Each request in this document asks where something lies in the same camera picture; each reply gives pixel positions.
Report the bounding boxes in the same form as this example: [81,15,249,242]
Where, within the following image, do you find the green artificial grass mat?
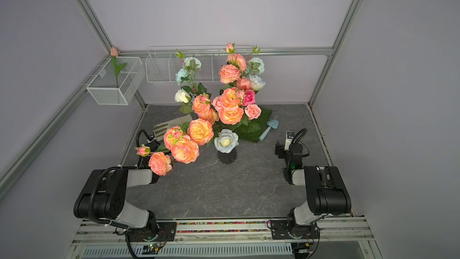
[236,106,272,143]

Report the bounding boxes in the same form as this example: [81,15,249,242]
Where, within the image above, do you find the light blue trowel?
[259,119,279,141]

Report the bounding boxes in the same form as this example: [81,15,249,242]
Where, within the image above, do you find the white blue rose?
[214,129,239,154]

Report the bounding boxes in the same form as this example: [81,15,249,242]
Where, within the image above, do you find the small peach rose spray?
[219,43,266,93]

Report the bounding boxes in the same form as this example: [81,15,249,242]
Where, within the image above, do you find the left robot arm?
[73,158,177,243]

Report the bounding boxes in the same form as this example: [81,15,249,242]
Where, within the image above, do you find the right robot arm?
[267,142,352,240]

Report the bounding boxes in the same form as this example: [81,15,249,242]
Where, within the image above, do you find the white wire wall rack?
[146,43,260,85]

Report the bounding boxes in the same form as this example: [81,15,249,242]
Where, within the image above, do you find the pink rose stem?
[244,104,262,121]

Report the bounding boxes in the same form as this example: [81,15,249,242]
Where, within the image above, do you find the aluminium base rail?
[66,217,382,259]

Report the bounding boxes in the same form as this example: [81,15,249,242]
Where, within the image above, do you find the pale blue rose spray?
[174,49,207,115]

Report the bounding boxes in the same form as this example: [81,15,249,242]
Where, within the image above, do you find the large peach peony spray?
[149,119,214,176]

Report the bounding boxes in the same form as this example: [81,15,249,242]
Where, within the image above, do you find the magenta rose stem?
[242,89,256,106]

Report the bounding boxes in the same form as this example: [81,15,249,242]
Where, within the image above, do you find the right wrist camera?
[284,131,295,151]

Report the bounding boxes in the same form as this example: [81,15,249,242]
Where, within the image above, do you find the dark glass vase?
[218,149,237,164]

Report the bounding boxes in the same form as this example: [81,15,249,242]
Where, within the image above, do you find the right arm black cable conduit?
[285,128,310,159]

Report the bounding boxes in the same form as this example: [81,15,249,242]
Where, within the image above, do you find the peach peony bunch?
[212,87,244,125]

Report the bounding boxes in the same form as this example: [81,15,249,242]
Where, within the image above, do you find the beige garden glove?
[153,115,193,141]

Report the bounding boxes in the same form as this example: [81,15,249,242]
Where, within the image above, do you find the white mesh wall basket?
[86,56,146,106]

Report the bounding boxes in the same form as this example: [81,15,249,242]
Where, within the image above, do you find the pink tulip stem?
[110,47,127,88]

